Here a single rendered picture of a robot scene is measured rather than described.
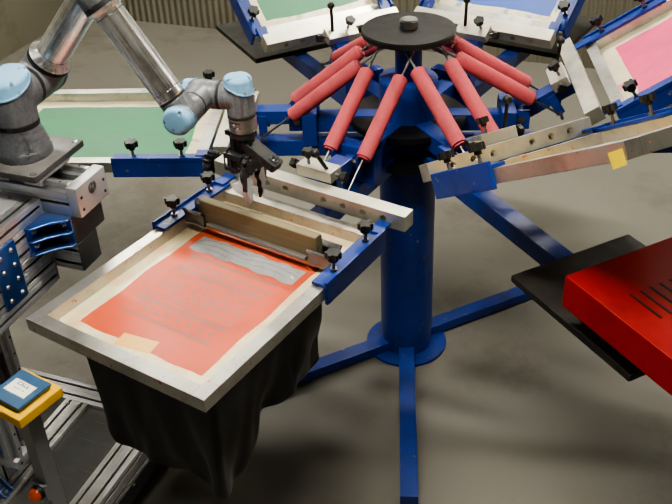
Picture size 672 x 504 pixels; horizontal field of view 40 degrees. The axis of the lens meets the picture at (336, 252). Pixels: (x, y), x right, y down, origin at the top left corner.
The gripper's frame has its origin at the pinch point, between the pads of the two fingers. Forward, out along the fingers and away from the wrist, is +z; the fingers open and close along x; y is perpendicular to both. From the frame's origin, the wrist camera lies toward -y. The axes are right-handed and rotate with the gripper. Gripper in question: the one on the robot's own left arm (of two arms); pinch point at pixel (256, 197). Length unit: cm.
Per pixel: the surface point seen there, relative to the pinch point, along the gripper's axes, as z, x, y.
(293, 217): 14.2, -14.9, -0.8
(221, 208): 6.1, 1.6, 12.0
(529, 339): 112, -111, -42
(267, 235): 10.1, 1.7, -3.9
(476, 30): -3, -133, -3
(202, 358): 16, 46, -16
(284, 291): 16.3, 14.1, -17.9
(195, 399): 14, 60, -26
